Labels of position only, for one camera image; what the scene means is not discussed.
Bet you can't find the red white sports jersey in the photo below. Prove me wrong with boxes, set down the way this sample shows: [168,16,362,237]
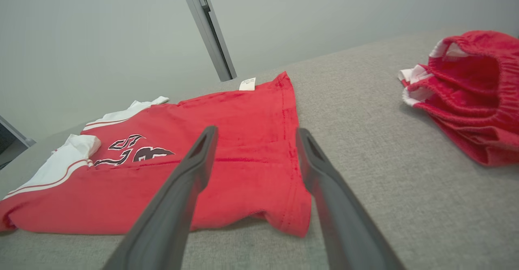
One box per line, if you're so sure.
[0,71,313,238]

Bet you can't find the dark grey window frame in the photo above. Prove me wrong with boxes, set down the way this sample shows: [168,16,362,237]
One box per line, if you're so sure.
[0,116,36,169]

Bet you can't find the red shorts white trim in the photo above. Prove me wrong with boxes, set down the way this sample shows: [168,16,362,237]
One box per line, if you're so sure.
[397,30,519,167]

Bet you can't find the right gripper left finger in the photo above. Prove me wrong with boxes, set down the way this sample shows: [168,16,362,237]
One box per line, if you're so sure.
[101,126,219,270]

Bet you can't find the grey door frame post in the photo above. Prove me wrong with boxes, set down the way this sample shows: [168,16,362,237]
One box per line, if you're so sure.
[176,0,238,82]

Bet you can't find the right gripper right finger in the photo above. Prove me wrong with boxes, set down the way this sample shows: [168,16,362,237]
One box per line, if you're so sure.
[296,128,406,270]

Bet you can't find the grey fabric sofa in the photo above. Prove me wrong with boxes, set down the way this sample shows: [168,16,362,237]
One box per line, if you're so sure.
[0,29,519,270]

